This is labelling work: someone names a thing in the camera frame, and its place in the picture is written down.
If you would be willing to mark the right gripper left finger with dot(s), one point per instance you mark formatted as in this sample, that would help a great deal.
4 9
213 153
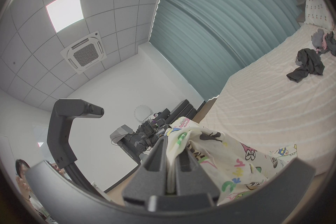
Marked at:
154 173

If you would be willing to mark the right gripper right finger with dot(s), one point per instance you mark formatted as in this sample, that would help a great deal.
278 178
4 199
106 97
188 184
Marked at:
189 178

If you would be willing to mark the white printed pyjama top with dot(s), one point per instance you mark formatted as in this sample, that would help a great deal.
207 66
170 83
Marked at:
223 160

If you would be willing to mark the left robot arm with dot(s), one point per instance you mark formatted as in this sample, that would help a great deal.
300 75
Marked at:
131 140

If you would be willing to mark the pile of clothes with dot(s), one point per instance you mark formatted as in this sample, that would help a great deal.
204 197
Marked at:
329 41

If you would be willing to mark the black padded chair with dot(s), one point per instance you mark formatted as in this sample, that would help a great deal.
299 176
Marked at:
183 108

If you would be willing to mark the person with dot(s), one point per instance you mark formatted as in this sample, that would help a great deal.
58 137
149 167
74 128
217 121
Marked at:
56 168
22 167

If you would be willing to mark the bed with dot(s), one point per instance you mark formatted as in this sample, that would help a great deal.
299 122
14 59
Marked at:
262 112

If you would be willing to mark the ceiling air conditioner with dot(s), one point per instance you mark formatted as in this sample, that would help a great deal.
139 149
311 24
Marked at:
84 53

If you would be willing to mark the blue-green curtain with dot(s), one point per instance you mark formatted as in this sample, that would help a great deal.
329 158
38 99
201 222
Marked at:
210 34

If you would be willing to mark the black T-shirt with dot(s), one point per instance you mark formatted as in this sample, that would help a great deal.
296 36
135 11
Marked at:
311 62

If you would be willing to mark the square ceiling light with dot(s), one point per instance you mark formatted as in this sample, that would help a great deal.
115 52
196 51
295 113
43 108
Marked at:
64 11

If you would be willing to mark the grey white bedside table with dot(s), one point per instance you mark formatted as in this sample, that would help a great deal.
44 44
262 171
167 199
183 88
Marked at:
301 11

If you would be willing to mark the white printed pillow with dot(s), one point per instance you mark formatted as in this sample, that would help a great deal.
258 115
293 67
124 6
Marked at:
316 11

